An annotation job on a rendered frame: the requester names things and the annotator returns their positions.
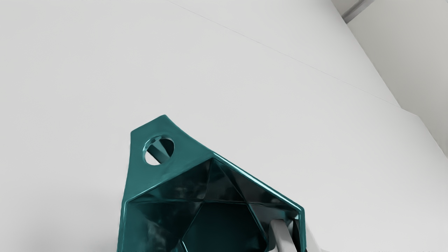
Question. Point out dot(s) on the teal faceted mug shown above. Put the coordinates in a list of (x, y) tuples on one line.
[(164, 182)]

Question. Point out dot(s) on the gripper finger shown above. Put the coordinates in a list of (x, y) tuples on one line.
[(284, 238)]

